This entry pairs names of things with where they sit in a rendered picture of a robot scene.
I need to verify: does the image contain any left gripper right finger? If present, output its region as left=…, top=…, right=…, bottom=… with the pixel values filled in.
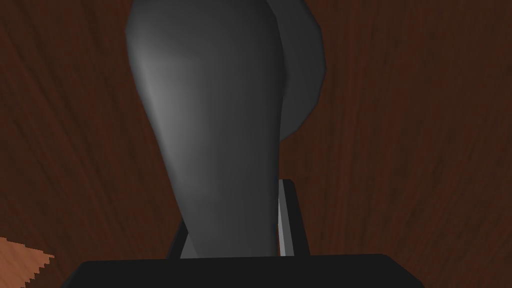
left=277, top=178, right=311, bottom=257

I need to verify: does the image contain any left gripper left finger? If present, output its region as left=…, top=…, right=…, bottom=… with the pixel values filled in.
left=166, top=219, right=199, bottom=260

